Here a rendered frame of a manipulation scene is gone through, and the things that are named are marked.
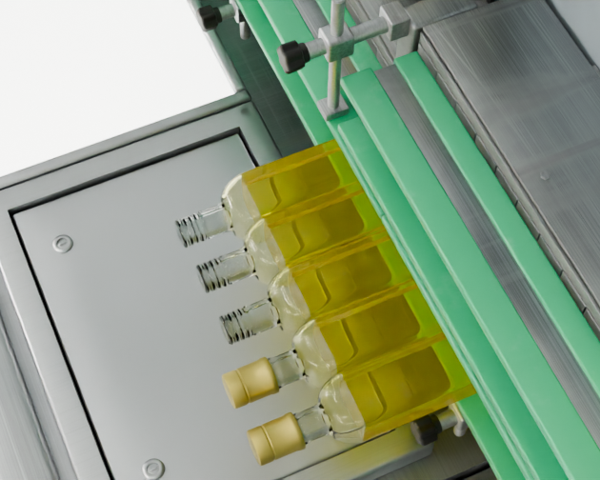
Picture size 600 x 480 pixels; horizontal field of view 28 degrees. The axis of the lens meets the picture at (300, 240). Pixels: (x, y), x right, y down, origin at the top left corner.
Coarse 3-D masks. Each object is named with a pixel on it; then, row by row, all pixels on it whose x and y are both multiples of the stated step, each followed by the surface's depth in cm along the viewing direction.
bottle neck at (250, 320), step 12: (264, 300) 113; (228, 312) 112; (240, 312) 112; (252, 312) 112; (264, 312) 112; (228, 324) 111; (240, 324) 111; (252, 324) 111; (264, 324) 112; (276, 324) 112; (228, 336) 111; (240, 336) 112
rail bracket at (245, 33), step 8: (232, 0) 138; (200, 8) 137; (208, 8) 137; (216, 8) 138; (224, 8) 138; (232, 8) 138; (200, 16) 137; (208, 16) 137; (216, 16) 138; (224, 16) 138; (232, 16) 139; (240, 16) 138; (200, 24) 138; (208, 24) 137; (216, 24) 138; (240, 24) 141; (248, 24) 141; (240, 32) 143; (248, 32) 143
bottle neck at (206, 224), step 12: (192, 216) 117; (204, 216) 117; (216, 216) 117; (180, 228) 116; (192, 228) 117; (204, 228) 117; (216, 228) 117; (228, 228) 118; (180, 240) 119; (192, 240) 117; (204, 240) 118
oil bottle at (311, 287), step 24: (360, 240) 114; (384, 240) 114; (312, 264) 113; (336, 264) 113; (360, 264) 113; (384, 264) 113; (288, 288) 111; (312, 288) 111; (336, 288) 111; (360, 288) 112; (384, 288) 113; (288, 312) 111; (312, 312) 111
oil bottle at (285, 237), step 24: (336, 192) 116; (360, 192) 116; (264, 216) 115; (288, 216) 115; (312, 216) 115; (336, 216) 115; (360, 216) 115; (264, 240) 114; (288, 240) 114; (312, 240) 114; (336, 240) 114; (264, 264) 113; (288, 264) 114
